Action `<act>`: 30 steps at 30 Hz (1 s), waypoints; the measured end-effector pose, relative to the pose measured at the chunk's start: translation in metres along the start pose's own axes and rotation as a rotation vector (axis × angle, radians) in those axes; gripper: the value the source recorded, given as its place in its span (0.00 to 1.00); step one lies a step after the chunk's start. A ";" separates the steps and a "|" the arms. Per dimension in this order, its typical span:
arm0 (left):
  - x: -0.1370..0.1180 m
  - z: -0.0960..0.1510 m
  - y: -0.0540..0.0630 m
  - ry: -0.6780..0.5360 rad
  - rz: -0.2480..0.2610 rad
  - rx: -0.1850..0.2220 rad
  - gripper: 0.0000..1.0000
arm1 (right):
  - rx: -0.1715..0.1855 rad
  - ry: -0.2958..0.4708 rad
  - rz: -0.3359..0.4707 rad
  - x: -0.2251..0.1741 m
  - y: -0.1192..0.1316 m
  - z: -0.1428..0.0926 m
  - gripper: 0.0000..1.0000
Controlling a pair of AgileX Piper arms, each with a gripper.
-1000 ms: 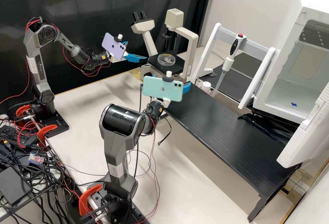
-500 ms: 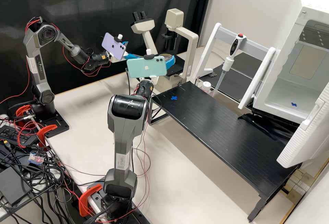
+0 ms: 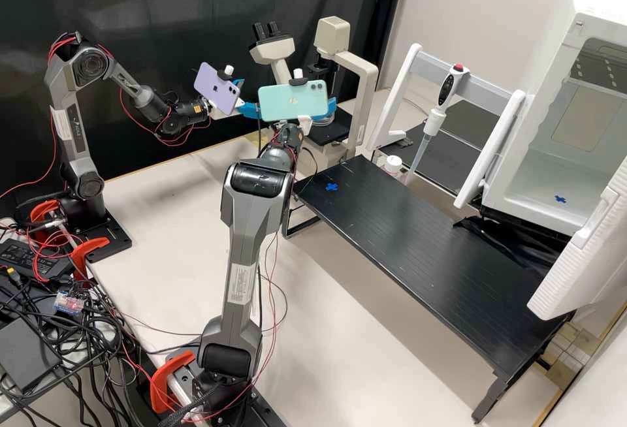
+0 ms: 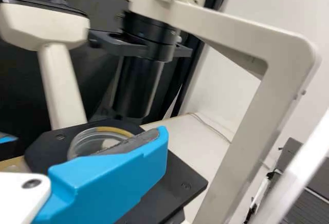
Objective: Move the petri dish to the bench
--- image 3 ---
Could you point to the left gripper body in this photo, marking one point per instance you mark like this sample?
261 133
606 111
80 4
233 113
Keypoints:
239 105

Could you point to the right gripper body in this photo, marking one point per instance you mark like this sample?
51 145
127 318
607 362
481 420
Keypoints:
305 125

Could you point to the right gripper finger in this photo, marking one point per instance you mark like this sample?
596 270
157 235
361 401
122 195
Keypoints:
331 105

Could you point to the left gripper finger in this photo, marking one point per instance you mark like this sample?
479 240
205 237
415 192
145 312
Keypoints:
250 111
237 87

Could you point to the petri dish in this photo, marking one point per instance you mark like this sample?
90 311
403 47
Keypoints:
329 125

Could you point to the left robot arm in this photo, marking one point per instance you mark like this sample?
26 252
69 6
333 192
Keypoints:
66 104

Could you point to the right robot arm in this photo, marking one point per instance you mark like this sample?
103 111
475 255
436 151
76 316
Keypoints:
250 231

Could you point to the cream microscope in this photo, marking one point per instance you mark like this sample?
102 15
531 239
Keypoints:
357 84

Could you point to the pipette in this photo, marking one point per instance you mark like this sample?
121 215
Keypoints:
448 86

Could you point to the black platform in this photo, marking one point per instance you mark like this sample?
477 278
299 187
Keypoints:
416 250
455 153

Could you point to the white pipette stand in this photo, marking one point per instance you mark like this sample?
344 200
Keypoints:
485 86

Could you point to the red clamp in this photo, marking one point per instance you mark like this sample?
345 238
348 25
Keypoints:
41 209
88 248
161 378

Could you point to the white incubator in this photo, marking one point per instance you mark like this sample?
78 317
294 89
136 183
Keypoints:
553 177

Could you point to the black power adapter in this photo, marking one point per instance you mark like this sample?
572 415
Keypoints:
34 258

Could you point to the small circuit board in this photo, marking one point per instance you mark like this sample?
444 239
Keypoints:
67 303

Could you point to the incubator door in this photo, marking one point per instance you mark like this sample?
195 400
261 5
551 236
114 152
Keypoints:
578 260

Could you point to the black flat box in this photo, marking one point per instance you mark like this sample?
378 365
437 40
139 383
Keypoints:
24 353

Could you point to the left wrist camera phone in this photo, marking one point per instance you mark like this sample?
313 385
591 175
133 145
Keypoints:
213 83

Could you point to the wrist camera phone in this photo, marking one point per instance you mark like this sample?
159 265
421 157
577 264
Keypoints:
289 99
213 83

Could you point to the right wrist camera phone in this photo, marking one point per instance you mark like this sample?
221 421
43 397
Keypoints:
289 99

